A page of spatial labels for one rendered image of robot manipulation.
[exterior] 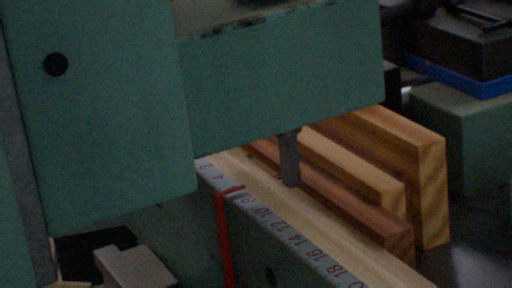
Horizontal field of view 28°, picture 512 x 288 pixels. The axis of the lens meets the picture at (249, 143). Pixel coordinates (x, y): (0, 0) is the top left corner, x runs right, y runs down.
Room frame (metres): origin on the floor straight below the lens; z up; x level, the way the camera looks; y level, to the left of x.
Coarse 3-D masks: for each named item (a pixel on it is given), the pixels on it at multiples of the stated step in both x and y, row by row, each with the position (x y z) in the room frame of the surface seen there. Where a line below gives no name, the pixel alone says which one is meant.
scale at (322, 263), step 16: (208, 176) 0.57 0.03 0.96; (224, 176) 0.57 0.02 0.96; (240, 192) 0.54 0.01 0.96; (240, 208) 0.52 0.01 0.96; (256, 208) 0.52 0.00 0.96; (272, 224) 0.50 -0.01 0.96; (288, 224) 0.50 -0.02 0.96; (288, 240) 0.48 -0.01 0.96; (304, 240) 0.48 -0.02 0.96; (304, 256) 0.46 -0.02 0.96; (320, 256) 0.46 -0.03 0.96; (320, 272) 0.44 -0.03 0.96; (336, 272) 0.44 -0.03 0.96
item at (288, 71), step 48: (192, 0) 0.56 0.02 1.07; (240, 0) 0.55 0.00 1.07; (288, 0) 0.54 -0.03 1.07; (336, 0) 0.54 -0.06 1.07; (192, 48) 0.50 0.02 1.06; (240, 48) 0.51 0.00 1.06; (288, 48) 0.52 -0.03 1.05; (336, 48) 0.53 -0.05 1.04; (192, 96) 0.50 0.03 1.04; (240, 96) 0.51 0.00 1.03; (288, 96) 0.52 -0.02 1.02; (336, 96) 0.53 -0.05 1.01; (384, 96) 0.55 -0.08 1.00; (192, 144) 0.50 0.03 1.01; (240, 144) 0.51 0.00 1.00
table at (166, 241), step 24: (504, 192) 0.61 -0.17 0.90; (120, 216) 0.75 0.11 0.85; (144, 216) 0.69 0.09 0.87; (168, 216) 0.64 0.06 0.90; (456, 216) 0.58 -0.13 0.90; (480, 216) 0.58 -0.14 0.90; (504, 216) 0.58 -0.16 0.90; (144, 240) 0.70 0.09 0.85; (168, 240) 0.65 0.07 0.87; (192, 240) 0.60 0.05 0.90; (456, 240) 0.55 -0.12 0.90; (480, 240) 0.55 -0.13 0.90; (504, 240) 0.55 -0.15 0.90; (168, 264) 0.66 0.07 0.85; (192, 264) 0.61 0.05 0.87; (216, 264) 0.57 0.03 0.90; (432, 264) 0.53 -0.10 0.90; (456, 264) 0.53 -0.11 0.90; (480, 264) 0.52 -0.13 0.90; (504, 264) 0.52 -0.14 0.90
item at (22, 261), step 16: (0, 128) 0.39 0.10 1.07; (0, 144) 0.39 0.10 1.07; (0, 160) 0.38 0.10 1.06; (0, 176) 0.38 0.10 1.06; (0, 192) 0.38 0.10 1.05; (0, 208) 0.38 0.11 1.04; (16, 208) 0.39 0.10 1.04; (0, 224) 0.38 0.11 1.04; (16, 224) 0.39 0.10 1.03; (0, 240) 0.38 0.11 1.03; (16, 240) 0.38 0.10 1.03; (0, 256) 0.38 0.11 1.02; (16, 256) 0.38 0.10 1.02; (0, 272) 0.38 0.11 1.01; (16, 272) 0.38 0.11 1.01; (32, 272) 0.39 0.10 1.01
